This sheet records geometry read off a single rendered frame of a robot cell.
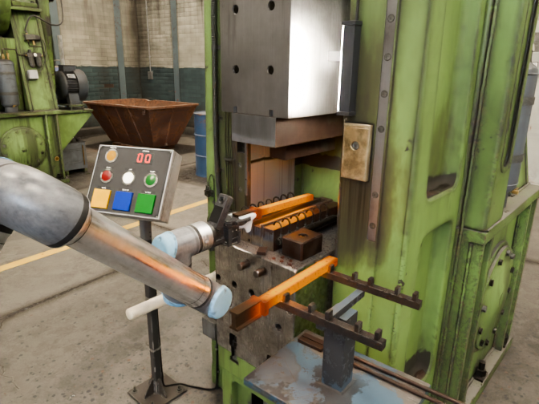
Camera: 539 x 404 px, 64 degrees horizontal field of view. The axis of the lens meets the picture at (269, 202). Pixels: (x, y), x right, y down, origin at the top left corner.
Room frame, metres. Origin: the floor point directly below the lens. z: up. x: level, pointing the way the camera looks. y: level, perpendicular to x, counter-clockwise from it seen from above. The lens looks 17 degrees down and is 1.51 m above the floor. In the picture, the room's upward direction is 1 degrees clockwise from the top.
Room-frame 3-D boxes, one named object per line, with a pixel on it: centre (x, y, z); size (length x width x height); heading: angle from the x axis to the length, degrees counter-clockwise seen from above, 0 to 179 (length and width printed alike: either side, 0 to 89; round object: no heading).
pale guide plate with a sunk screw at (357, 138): (1.32, -0.26, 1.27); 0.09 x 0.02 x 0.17; 48
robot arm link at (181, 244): (1.16, 0.27, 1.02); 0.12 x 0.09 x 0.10; 138
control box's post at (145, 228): (1.74, 0.53, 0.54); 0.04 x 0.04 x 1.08; 48
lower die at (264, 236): (1.58, -0.08, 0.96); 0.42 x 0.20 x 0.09; 138
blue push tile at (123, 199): (1.62, 0.57, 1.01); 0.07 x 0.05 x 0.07; 73
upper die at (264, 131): (1.58, -0.08, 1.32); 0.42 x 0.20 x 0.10; 138
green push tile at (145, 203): (1.59, 0.47, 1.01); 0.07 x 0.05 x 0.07; 73
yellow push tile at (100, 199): (1.65, 0.67, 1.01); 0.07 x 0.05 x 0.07; 73
